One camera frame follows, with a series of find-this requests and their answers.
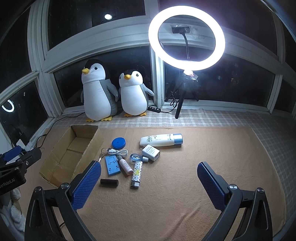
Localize black cylinder tube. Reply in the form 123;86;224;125
100;179;119;187

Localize light blue phone stand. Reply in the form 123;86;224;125
105;155;121;176

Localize pink small bottle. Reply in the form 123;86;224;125
117;155;133;176

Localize white usb cable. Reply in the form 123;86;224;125
107;148;129;158

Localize blue round tape measure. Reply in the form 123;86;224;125
111;137;126;150

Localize white lotion bottle blue cap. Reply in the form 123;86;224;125
139;133;183;147

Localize white usb charger block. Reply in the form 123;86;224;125
142;145;161;162

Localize keys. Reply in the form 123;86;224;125
98;148;109;163

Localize open cardboard box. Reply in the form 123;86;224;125
40;125;103;187

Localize orange beige table mat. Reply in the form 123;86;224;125
19;126;287;241

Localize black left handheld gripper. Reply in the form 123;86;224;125
1;146;42;195

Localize large plush penguin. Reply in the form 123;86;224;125
81;59;119;122

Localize small plush penguin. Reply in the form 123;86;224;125
118;69;154;117

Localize black tripod stand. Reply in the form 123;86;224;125
165;70;199;119

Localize black power cable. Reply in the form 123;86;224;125
36;111;86;149

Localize black inline cable switch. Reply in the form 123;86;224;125
147;106;161;113

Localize white ring light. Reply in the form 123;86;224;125
148;5;226;72

